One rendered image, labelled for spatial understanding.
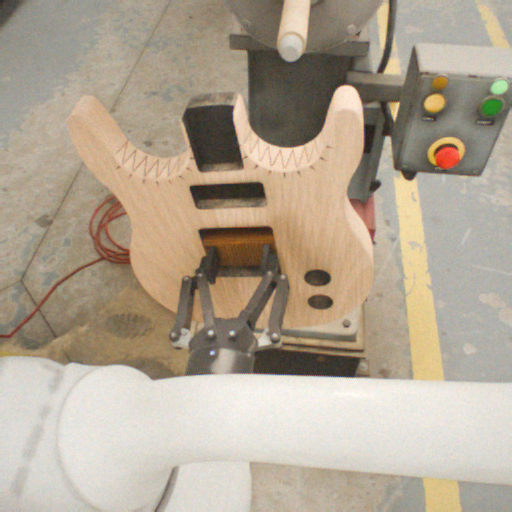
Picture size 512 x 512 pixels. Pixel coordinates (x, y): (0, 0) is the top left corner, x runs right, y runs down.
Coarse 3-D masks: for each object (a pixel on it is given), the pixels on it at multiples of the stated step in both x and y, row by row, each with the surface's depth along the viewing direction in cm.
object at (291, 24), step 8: (288, 0) 60; (296, 0) 59; (304, 0) 60; (288, 8) 58; (296, 8) 57; (304, 8) 58; (288, 16) 56; (296, 16) 56; (304, 16) 57; (288, 24) 55; (296, 24) 55; (304, 24) 56; (280, 32) 55; (288, 32) 54; (296, 32) 54; (304, 32) 55; (280, 40) 55; (304, 40) 54; (304, 48) 55
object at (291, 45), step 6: (288, 36) 54; (294, 36) 54; (282, 42) 54; (288, 42) 53; (294, 42) 53; (300, 42) 54; (282, 48) 54; (288, 48) 53; (294, 48) 53; (300, 48) 54; (282, 54) 54; (288, 54) 54; (294, 54) 54; (300, 54) 54; (288, 60) 54; (294, 60) 54
